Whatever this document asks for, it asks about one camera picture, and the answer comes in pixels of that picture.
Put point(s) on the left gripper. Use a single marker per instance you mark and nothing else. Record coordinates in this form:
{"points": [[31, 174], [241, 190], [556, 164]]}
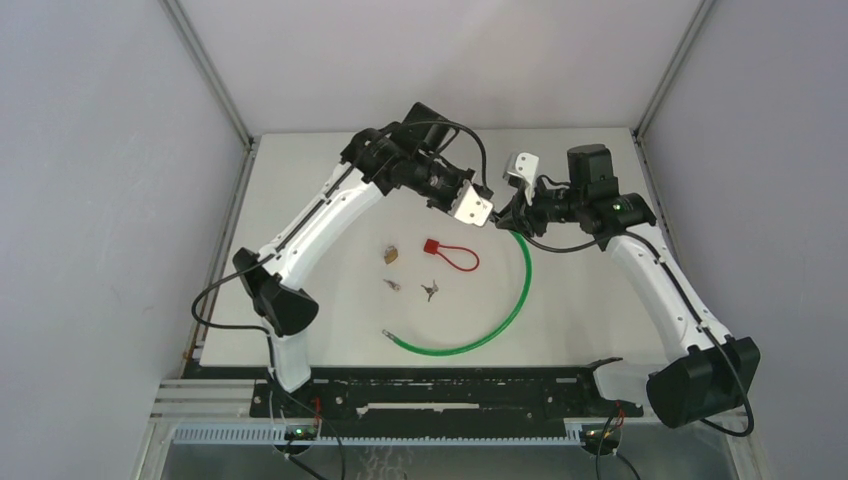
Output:
{"points": [[461, 175]]}

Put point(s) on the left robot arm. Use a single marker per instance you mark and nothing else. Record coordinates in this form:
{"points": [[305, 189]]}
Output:
{"points": [[405, 154]]}

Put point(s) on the red cable lock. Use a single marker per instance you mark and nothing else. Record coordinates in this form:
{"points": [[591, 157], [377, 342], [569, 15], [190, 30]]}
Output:
{"points": [[448, 252]]}

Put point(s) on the green cable lock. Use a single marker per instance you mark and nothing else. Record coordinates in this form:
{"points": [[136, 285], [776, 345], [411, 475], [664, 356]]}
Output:
{"points": [[497, 331]]}

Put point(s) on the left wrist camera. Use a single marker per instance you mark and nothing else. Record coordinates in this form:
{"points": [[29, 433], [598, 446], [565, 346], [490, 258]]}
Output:
{"points": [[470, 207]]}

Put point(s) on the brass padlock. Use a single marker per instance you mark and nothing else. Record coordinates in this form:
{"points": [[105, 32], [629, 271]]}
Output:
{"points": [[390, 255]]}

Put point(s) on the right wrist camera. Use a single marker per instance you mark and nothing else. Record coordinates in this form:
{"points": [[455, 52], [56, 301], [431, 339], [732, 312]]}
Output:
{"points": [[520, 172]]}

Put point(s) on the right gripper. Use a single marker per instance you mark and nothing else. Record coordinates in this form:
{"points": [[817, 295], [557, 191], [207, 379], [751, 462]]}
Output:
{"points": [[521, 216]]}

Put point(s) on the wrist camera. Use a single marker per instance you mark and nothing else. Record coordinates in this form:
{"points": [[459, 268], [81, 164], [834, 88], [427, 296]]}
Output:
{"points": [[520, 172], [470, 207]]}

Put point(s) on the white cable duct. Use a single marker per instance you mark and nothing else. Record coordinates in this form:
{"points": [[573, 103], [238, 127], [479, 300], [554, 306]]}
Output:
{"points": [[235, 434]]}

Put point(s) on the brass padlock keys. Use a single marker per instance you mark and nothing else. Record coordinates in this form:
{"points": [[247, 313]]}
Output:
{"points": [[393, 285]]}

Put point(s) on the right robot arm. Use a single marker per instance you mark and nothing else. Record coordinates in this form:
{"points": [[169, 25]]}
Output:
{"points": [[709, 371]]}

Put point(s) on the red lock keys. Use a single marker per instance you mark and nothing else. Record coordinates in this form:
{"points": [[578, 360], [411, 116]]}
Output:
{"points": [[431, 290]]}

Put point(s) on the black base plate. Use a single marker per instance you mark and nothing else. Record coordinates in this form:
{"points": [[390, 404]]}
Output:
{"points": [[477, 402]]}

